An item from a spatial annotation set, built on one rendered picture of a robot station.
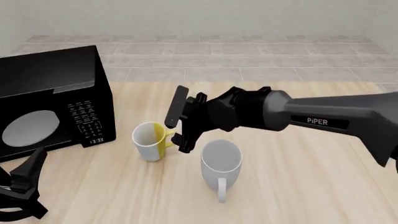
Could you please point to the grey and black right robot arm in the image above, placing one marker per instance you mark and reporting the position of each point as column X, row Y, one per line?
column 311, row 109

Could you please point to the yellow and white mug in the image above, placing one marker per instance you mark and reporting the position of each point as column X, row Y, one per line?
column 149, row 144

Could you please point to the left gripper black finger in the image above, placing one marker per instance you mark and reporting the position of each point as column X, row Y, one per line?
column 31, row 168
column 3, row 175

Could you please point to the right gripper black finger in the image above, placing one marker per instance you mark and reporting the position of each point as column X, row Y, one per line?
column 176, row 138
column 189, row 138

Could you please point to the black microwave oven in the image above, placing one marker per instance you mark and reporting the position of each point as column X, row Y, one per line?
column 46, row 77

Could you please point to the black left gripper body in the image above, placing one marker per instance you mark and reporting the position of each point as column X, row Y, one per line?
column 21, row 200

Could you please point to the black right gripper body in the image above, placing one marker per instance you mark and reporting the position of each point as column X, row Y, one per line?
column 195, row 106

